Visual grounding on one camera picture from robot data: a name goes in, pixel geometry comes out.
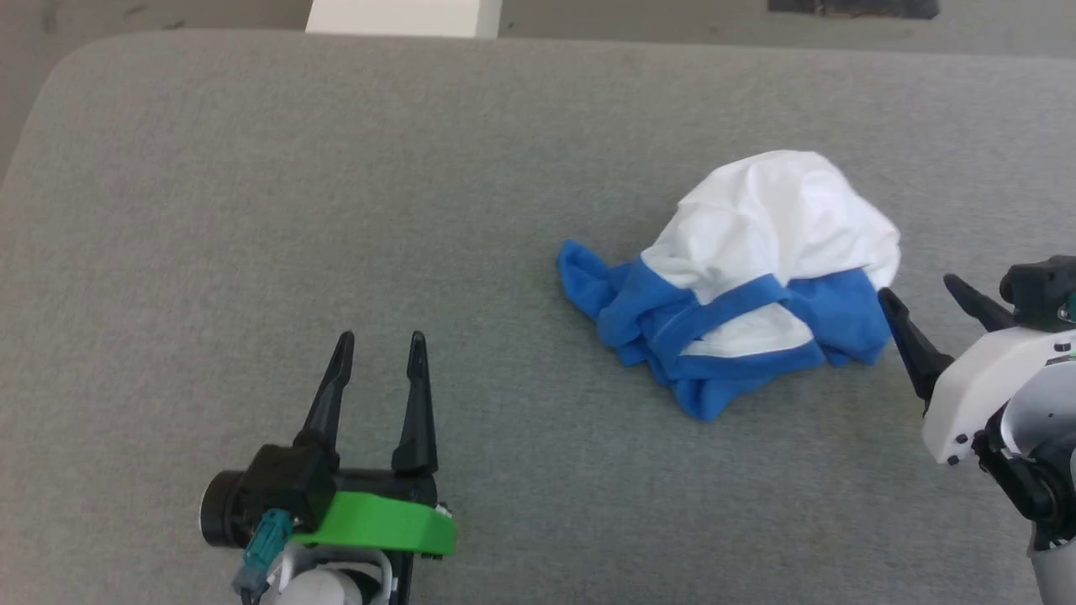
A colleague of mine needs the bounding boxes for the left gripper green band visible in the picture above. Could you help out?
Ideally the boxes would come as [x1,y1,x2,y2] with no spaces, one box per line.
[290,330,458,557]

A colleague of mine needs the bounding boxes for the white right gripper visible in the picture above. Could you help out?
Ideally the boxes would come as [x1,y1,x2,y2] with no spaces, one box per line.
[878,274,1076,466]

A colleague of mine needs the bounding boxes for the white and blue raglan shirt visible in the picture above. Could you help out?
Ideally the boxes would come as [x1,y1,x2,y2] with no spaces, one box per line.
[556,150,902,423]

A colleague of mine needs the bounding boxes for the grey fabric covered surface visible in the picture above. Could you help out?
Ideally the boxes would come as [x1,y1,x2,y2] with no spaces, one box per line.
[0,29,1076,605]

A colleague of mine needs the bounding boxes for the white rectangular pillar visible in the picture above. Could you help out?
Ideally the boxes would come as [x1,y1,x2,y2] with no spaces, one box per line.
[304,0,504,39]

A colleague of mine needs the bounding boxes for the teal cable connector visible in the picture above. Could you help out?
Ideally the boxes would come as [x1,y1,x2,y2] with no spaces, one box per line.
[234,508,293,602]

